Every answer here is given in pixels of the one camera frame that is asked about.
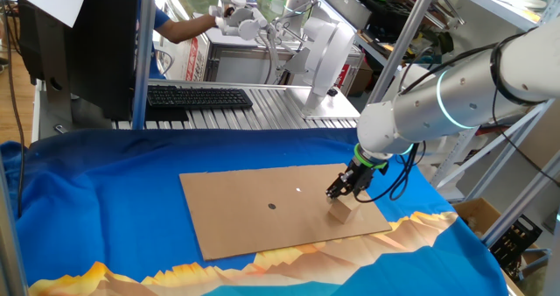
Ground small wooden block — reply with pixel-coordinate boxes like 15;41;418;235
327;195;364;225

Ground aluminium frame post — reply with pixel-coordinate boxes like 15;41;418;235
480;151;560;247
367;0;441;104
130;0;158;130
0;155;30;296

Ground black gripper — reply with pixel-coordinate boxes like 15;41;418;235
325;162;375;203

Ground person hand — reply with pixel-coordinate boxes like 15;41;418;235
213;7;229;30

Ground black monitor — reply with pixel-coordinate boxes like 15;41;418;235
17;0;140;130

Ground black plastic tray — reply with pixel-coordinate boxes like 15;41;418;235
349;0;419;28

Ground grey metal cabinet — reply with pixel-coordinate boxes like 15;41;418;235
199;24;365;87

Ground open cardboard box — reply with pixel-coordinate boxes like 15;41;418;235
452;197;557;284

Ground black hanging cable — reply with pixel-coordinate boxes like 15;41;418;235
2;0;25;218

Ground white haptic control device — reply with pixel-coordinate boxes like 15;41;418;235
208;0;362;121

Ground brown cardboard sheet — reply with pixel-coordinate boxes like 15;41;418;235
178;163;393;262

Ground black keyboard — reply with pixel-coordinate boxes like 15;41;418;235
146;84;255;110

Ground black mouse pad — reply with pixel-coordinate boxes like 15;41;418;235
143;105;190;123

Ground blue mountain print cloth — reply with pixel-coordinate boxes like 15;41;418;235
0;127;511;296

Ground black plastic crate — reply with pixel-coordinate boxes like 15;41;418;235
489;215;537;271

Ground red white sign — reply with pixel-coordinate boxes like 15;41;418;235
184;35;200;82

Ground white foam pieces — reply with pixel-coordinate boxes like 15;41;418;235
415;137;465;187

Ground bare person forearm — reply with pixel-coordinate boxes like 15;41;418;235
155;13;219;44

